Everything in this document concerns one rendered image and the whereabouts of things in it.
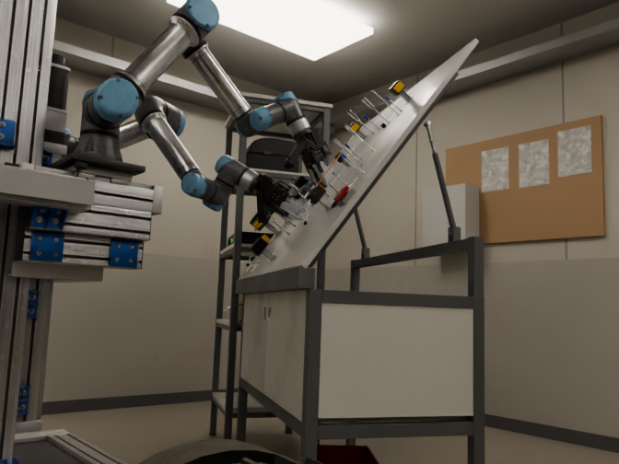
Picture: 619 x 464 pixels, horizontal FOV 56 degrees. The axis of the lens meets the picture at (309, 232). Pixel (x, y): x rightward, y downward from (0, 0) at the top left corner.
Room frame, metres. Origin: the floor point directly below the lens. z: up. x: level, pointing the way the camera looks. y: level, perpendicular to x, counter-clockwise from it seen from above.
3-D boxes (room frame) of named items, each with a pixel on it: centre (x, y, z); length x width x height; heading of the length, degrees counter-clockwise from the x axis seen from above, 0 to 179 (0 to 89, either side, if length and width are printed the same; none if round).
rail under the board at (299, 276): (2.33, 0.17, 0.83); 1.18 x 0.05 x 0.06; 16
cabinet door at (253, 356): (2.60, 0.22, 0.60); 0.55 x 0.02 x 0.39; 16
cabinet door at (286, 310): (2.07, 0.07, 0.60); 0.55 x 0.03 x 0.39; 16
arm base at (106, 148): (1.78, 0.67, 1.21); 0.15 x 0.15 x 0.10
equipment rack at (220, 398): (3.28, 0.22, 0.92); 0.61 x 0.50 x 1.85; 16
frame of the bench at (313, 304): (2.41, -0.13, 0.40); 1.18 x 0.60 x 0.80; 16
